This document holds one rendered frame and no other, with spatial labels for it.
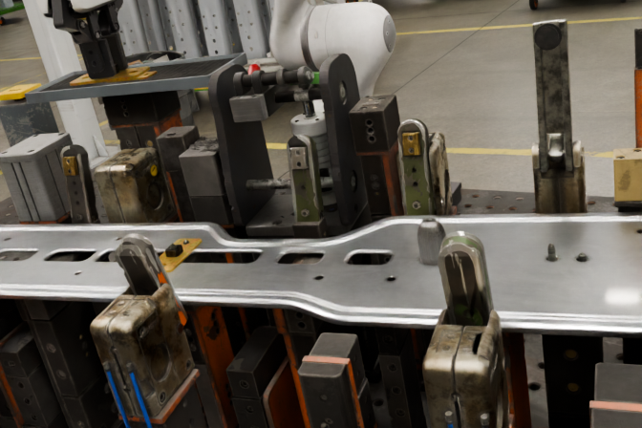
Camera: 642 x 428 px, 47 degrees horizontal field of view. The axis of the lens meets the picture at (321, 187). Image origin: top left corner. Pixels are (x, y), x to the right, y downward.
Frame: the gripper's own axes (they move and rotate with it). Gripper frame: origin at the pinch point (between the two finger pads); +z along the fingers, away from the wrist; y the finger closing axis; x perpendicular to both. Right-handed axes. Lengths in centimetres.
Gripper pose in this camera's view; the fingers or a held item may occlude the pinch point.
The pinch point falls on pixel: (103, 55)
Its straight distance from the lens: 84.1
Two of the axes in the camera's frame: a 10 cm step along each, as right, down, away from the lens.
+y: -2.5, 4.2, -8.7
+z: 1.8, 9.0, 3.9
